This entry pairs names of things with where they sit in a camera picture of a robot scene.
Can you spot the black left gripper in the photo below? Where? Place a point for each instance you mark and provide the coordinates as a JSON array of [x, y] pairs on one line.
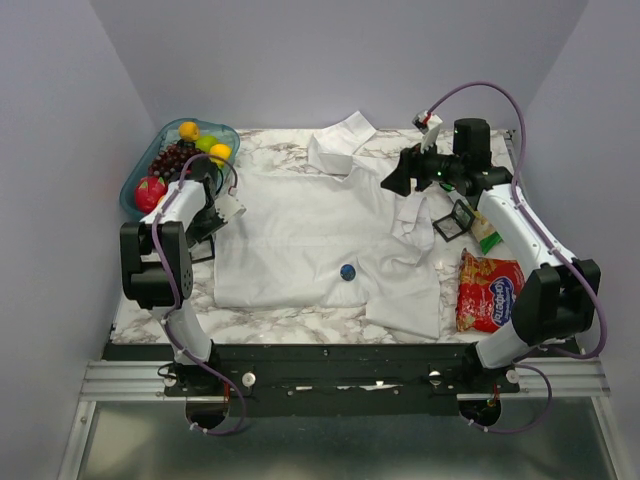
[[194, 235]]

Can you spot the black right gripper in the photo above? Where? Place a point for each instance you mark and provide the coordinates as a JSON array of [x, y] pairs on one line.
[[411, 164]]

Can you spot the white shirt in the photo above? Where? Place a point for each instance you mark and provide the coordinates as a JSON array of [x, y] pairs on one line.
[[286, 250]]

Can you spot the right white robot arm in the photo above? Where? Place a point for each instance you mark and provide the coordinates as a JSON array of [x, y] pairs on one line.
[[559, 296]]

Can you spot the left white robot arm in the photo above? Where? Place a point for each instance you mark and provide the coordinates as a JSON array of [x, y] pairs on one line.
[[156, 263]]

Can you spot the red dragon fruit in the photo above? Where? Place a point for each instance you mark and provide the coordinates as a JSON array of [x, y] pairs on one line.
[[149, 191]]

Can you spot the purple grape bunch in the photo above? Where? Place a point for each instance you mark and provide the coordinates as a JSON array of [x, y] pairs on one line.
[[171, 159]]

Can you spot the yellow lemon right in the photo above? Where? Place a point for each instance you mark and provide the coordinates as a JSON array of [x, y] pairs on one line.
[[220, 153]]

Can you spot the green apple back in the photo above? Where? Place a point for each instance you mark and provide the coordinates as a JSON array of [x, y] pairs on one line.
[[205, 143]]

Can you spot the yellow lemon at basket back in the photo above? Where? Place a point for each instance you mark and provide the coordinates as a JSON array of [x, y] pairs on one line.
[[189, 131]]

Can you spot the green cassava chips bag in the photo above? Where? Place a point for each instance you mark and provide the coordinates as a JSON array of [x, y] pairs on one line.
[[481, 229]]

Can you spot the red snack bag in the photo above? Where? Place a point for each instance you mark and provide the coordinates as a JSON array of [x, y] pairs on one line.
[[488, 289]]

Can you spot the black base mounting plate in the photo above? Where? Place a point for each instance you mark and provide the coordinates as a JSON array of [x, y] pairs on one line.
[[339, 380]]

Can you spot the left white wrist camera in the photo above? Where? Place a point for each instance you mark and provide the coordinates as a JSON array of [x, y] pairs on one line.
[[228, 207]]

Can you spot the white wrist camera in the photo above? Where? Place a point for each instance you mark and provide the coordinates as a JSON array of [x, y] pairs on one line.
[[228, 207], [429, 124]]

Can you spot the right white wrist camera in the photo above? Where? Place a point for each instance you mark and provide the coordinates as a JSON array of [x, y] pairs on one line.
[[429, 124]]

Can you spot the black wire stand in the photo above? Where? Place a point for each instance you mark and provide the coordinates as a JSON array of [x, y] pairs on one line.
[[455, 224]]

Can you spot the aluminium rail frame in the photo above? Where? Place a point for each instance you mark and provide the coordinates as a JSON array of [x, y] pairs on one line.
[[137, 381]]

